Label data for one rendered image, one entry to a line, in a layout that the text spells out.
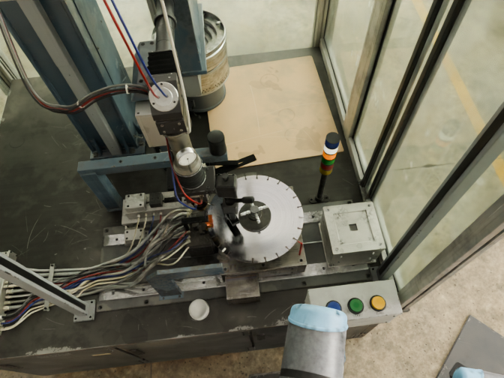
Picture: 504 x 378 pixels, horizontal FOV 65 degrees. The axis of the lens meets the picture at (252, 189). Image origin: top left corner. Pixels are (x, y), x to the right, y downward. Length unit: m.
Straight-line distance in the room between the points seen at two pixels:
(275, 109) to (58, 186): 1.01
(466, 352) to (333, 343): 1.62
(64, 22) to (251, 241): 0.88
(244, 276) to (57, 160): 1.01
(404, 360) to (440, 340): 0.22
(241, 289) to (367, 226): 0.49
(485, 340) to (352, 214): 1.21
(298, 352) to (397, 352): 1.51
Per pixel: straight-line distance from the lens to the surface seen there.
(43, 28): 1.38
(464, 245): 0.99
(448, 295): 2.43
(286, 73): 2.03
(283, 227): 1.33
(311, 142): 1.75
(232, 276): 1.41
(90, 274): 1.61
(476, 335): 2.41
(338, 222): 1.41
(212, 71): 1.69
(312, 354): 0.78
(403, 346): 2.29
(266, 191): 1.39
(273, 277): 1.46
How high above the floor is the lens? 2.16
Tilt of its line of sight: 60 degrees down
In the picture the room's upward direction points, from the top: 5 degrees counter-clockwise
